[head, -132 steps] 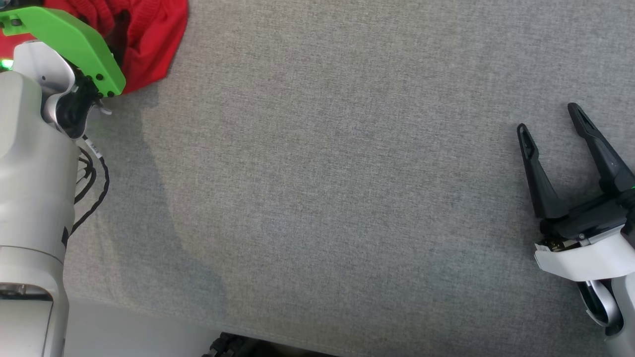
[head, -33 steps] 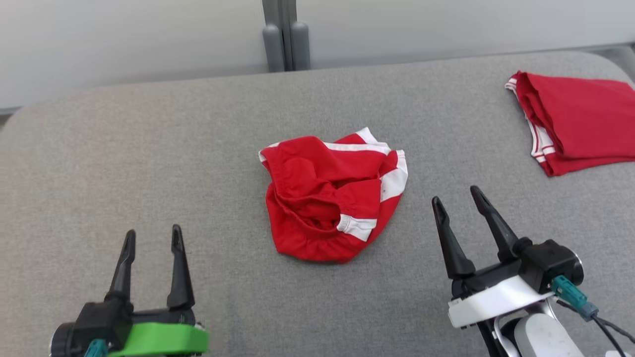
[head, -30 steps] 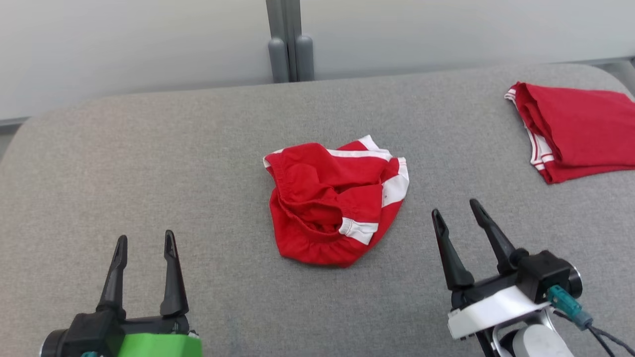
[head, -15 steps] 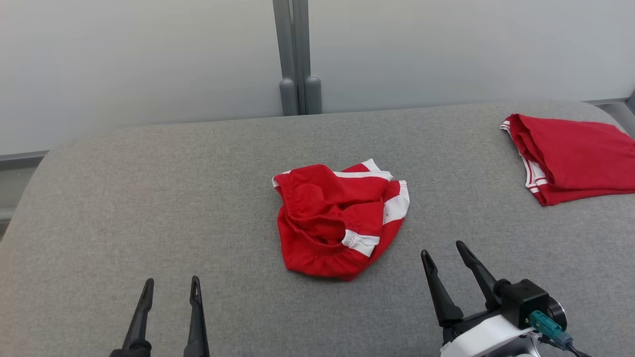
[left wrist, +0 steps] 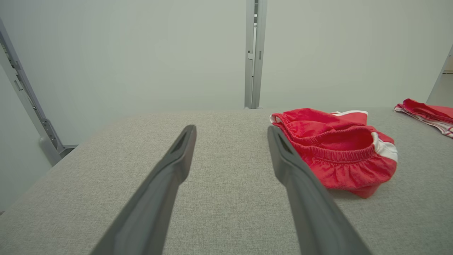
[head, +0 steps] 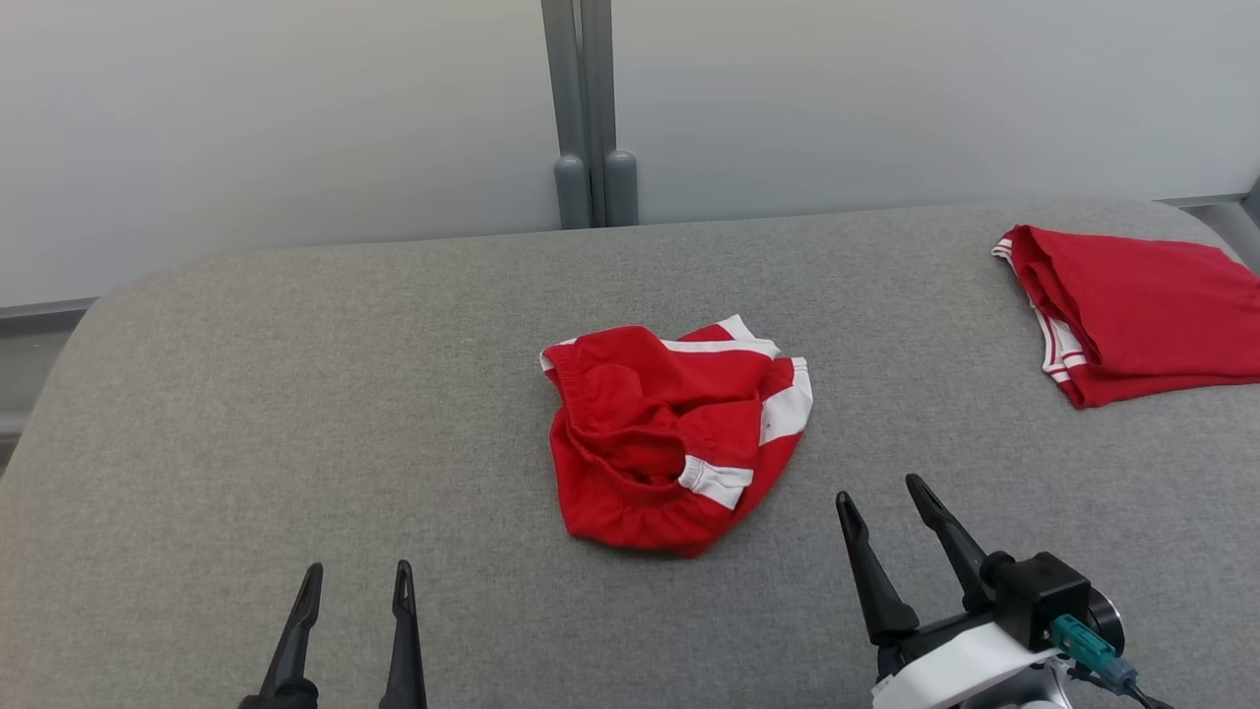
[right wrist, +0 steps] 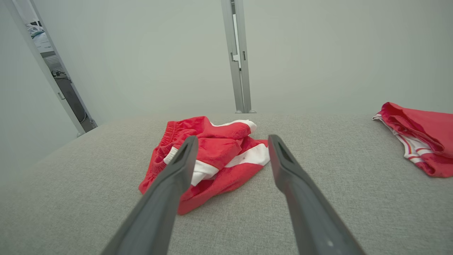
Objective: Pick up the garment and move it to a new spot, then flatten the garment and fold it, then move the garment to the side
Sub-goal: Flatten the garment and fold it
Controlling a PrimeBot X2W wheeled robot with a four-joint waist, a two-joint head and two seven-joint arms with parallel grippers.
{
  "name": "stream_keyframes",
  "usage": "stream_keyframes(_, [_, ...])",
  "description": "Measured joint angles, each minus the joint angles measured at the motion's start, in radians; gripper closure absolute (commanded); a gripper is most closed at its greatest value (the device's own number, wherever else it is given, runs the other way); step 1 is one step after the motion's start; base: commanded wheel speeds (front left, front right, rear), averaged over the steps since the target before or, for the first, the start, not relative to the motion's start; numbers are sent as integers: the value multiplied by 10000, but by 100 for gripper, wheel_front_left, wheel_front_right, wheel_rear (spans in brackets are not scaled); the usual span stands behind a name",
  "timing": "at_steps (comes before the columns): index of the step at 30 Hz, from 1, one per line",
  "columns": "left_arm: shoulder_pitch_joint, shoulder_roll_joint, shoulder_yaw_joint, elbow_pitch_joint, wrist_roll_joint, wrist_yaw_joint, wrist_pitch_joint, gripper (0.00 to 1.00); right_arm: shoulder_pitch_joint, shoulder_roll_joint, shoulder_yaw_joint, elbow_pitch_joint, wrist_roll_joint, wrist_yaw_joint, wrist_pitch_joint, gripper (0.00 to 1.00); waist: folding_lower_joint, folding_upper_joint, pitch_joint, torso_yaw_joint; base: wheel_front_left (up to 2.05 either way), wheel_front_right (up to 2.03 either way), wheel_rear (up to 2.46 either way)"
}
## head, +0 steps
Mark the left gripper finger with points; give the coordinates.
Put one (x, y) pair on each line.
(404, 650)
(295, 640)

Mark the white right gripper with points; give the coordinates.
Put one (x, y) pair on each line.
(965, 675)

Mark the red white-striped shorts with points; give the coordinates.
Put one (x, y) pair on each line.
(640, 423)

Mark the red basketball jersey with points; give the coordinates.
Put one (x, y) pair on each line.
(1152, 305)

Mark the grey fabric sofa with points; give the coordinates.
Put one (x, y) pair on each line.
(394, 414)

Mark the grey wall base rail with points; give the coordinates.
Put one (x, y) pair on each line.
(1196, 200)
(39, 313)

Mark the grey partition post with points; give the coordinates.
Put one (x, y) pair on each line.
(563, 98)
(615, 98)

